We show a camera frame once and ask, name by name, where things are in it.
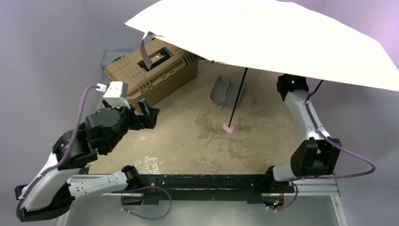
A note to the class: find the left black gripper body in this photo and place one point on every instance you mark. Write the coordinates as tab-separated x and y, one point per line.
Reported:
144	113

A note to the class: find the pink grey umbrella case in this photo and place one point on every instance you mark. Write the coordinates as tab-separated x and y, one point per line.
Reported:
224	93

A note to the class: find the pink umbrella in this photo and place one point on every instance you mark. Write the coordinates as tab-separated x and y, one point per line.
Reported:
274	36

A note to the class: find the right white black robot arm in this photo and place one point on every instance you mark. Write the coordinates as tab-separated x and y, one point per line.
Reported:
318	152

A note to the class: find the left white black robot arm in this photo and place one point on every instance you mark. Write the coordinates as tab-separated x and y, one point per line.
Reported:
51	194

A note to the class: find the tan plastic toolbox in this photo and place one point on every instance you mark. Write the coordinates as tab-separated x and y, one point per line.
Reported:
171	68

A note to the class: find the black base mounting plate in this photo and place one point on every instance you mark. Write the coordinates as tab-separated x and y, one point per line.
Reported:
247	188

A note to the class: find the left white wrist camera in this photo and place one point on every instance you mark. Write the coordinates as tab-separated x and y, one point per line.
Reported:
115	94

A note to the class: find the aluminium frame rail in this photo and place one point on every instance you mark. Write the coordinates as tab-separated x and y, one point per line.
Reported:
316	203

